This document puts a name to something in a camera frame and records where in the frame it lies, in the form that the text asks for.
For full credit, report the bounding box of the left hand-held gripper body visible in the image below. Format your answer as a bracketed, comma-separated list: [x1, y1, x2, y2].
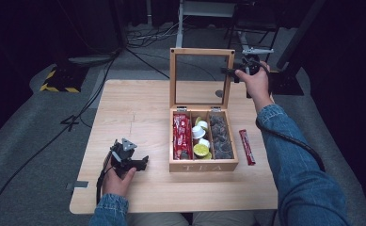
[109, 137, 141, 177]

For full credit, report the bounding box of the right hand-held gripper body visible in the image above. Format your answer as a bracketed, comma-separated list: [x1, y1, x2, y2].
[235, 46, 275, 77]

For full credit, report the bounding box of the wooden tea box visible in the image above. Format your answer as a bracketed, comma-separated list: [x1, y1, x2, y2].
[168, 47, 240, 173]

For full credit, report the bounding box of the person's right hand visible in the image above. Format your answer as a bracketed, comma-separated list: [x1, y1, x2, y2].
[234, 60, 275, 114]

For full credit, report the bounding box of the person's left hand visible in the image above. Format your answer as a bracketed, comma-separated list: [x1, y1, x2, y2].
[101, 164, 138, 198]

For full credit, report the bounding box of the bundle of red sachets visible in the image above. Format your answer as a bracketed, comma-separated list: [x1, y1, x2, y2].
[172, 113, 194, 161]

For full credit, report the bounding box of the grey tape piece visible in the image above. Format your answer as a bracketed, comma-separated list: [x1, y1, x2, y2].
[66, 180, 89, 190]

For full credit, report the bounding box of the black slanted pole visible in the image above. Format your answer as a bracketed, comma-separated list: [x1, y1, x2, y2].
[276, 0, 326, 71]

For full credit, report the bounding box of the large white creamer cup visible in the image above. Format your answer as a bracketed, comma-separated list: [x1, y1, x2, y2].
[191, 125, 206, 140]

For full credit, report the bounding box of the long red stick packet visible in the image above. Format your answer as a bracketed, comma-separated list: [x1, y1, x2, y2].
[238, 128, 257, 167]

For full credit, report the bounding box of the yellow black striped base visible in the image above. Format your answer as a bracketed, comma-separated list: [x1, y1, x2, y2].
[39, 65, 89, 94]

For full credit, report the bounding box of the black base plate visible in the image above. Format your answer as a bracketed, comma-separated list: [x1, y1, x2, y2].
[268, 70, 305, 96]

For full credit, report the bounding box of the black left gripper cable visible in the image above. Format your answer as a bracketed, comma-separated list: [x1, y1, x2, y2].
[96, 150, 114, 205]

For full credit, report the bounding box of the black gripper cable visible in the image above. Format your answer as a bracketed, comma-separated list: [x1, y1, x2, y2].
[96, 150, 114, 205]
[255, 119, 326, 173]

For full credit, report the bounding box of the white metal stand frame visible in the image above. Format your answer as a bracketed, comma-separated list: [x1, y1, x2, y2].
[174, 0, 239, 49]

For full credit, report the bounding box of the long black floor cable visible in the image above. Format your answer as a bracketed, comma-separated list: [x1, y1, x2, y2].
[0, 51, 119, 226]

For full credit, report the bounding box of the thin black floor cable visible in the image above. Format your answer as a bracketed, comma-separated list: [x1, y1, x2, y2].
[125, 46, 171, 80]

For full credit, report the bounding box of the bundle of floor cables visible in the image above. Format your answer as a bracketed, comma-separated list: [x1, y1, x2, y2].
[126, 22, 185, 49]

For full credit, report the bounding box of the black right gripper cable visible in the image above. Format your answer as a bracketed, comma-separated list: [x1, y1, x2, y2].
[255, 119, 326, 173]

